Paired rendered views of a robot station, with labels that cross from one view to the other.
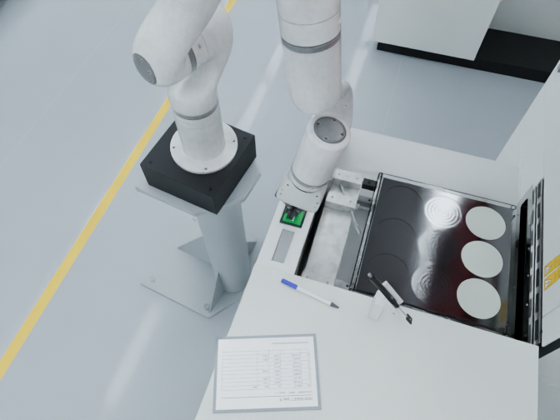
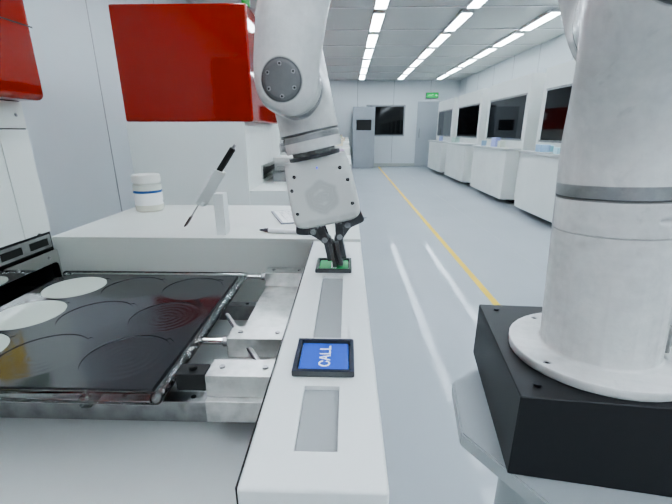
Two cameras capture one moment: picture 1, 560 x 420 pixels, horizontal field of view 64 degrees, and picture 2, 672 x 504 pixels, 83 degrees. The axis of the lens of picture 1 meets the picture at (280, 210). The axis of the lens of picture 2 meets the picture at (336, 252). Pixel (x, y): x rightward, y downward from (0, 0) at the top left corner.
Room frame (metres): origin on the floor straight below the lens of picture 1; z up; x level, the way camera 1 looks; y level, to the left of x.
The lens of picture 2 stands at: (1.13, -0.19, 1.17)
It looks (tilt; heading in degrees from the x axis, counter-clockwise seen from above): 18 degrees down; 163
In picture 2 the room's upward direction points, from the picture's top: straight up
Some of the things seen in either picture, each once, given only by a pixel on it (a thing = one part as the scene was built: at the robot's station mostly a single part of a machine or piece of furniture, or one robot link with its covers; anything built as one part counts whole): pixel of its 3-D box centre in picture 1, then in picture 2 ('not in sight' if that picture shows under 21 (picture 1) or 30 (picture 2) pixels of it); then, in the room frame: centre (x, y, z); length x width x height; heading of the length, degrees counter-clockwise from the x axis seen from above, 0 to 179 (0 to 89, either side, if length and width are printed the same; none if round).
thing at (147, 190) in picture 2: not in sight; (148, 192); (0.01, -0.39, 1.01); 0.07 x 0.07 x 0.10
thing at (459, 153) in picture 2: not in sight; (477, 138); (-6.85, 5.66, 1.00); 1.80 x 1.08 x 2.00; 162
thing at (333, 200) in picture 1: (340, 202); (259, 341); (0.66, -0.16, 0.89); 0.08 x 0.03 x 0.03; 72
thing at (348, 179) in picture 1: (347, 178); (244, 377); (0.74, -0.19, 0.89); 0.08 x 0.03 x 0.03; 72
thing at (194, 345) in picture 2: (367, 228); (213, 318); (0.58, -0.22, 0.90); 0.38 x 0.01 x 0.01; 162
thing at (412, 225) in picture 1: (437, 247); (96, 316); (0.52, -0.40, 0.90); 0.34 x 0.34 x 0.01; 72
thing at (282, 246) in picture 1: (306, 192); (331, 347); (0.70, -0.07, 0.89); 0.55 x 0.09 x 0.14; 162
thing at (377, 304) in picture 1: (387, 304); (212, 201); (0.32, -0.22, 1.03); 0.06 x 0.04 x 0.13; 72
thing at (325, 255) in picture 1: (332, 231); (271, 331); (0.59, -0.14, 0.87); 0.36 x 0.08 x 0.03; 162
